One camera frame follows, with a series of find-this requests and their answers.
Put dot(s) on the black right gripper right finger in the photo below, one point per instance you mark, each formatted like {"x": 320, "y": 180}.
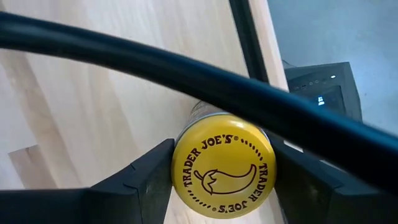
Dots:
{"x": 326, "y": 202}

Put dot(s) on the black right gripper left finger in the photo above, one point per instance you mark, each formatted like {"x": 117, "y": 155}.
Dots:
{"x": 93, "y": 205}

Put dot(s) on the yellow-lid spice jar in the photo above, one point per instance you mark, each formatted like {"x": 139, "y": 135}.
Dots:
{"x": 224, "y": 168}

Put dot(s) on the black computer tower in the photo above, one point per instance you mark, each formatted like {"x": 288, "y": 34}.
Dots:
{"x": 329, "y": 90}

